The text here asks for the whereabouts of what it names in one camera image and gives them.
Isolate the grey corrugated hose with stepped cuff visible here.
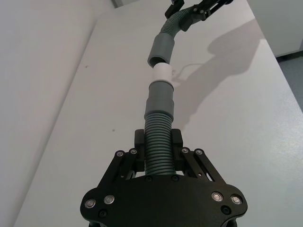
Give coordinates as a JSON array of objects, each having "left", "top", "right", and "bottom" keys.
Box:
[{"left": 143, "top": 79, "right": 177, "bottom": 177}]

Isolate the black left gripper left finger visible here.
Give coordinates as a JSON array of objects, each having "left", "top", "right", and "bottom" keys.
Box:
[{"left": 98, "top": 129, "right": 145, "bottom": 185}]

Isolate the white plastic pipe connector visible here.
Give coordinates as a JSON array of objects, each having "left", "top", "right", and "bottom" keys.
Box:
[{"left": 152, "top": 61, "right": 173, "bottom": 82}]

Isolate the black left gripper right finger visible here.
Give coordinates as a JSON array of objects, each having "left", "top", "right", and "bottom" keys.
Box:
[{"left": 171, "top": 128, "right": 224, "bottom": 185}]

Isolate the grey corrugated hose with plain cuff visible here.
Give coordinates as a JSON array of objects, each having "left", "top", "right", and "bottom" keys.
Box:
[{"left": 147, "top": 6, "right": 202, "bottom": 68}]

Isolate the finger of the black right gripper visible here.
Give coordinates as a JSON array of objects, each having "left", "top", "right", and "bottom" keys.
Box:
[
  {"left": 180, "top": 0, "right": 234, "bottom": 33},
  {"left": 165, "top": 0, "right": 185, "bottom": 17}
]

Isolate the white cabinet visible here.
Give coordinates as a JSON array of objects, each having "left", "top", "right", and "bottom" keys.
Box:
[{"left": 247, "top": 0, "right": 303, "bottom": 58}]

